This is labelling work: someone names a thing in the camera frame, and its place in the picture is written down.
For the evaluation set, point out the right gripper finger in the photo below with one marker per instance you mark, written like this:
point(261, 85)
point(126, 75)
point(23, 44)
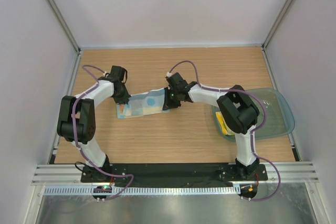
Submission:
point(167, 99)
point(174, 105)

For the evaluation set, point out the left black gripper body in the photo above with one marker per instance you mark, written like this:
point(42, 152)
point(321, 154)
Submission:
point(123, 89)

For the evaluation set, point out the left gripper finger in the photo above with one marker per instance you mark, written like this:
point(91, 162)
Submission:
point(119, 100)
point(126, 97)

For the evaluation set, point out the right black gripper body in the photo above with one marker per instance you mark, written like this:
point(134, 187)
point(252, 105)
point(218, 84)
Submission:
point(173, 95)

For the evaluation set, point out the blue cartoon mouse towel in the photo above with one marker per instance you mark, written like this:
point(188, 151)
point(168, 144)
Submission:
point(142, 104)

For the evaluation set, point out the yellow green crocodile towel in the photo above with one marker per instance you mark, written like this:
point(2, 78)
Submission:
point(223, 127)

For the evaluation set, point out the teal transparent plastic tub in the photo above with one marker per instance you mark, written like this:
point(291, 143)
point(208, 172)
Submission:
point(280, 121)

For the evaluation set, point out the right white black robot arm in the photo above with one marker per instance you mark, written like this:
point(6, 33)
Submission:
point(238, 110)

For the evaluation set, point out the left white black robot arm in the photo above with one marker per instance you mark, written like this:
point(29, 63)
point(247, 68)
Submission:
point(77, 121)

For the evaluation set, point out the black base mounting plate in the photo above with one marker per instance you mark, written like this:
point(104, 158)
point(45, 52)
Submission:
point(171, 175)

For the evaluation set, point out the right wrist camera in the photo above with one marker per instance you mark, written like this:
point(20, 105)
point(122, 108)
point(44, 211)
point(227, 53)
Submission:
point(176, 82)

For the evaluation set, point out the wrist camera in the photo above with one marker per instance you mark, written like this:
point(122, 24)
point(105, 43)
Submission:
point(117, 74)
point(176, 82)

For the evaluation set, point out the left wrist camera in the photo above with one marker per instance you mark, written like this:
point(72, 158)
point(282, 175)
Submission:
point(117, 74)

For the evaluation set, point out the aluminium frame rail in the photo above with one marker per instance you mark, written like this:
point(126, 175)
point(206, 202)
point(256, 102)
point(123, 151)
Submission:
point(286, 172)

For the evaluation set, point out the white slotted cable duct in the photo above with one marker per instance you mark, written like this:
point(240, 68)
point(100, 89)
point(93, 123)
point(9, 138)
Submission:
point(136, 191)

